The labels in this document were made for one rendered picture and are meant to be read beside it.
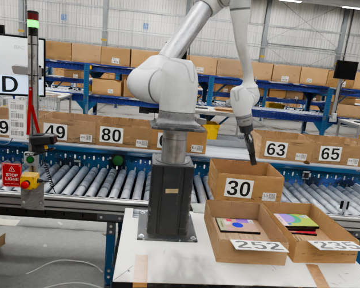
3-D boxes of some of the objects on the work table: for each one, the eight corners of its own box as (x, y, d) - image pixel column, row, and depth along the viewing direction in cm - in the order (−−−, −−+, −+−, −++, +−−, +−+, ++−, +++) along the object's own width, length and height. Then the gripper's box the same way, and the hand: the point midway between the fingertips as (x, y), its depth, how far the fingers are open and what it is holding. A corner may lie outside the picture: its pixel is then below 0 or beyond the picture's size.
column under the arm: (197, 243, 139) (206, 170, 131) (136, 240, 136) (142, 166, 129) (190, 215, 164) (197, 152, 157) (139, 212, 161) (143, 149, 154)
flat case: (260, 235, 150) (260, 232, 150) (220, 233, 148) (220, 230, 148) (251, 221, 163) (252, 218, 163) (214, 219, 161) (215, 216, 161)
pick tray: (292, 263, 131) (297, 240, 129) (258, 219, 168) (261, 201, 166) (356, 263, 135) (362, 242, 133) (309, 220, 172) (312, 203, 170)
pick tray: (215, 262, 126) (218, 239, 124) (203, 217, 163) (205, 199, 161) (286, 266, 128) (290, 243, 126) (258, 220, 166) (260, 203, 163)
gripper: (236, 124, 184) (244, 163, 189) (241, 128, 171) (250, 170, 177) (249, 120, 184) (257, 159, 189) (255, 124, 171) (263, 166, 177)
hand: (252, 159), depth 182 cm, fingers closed
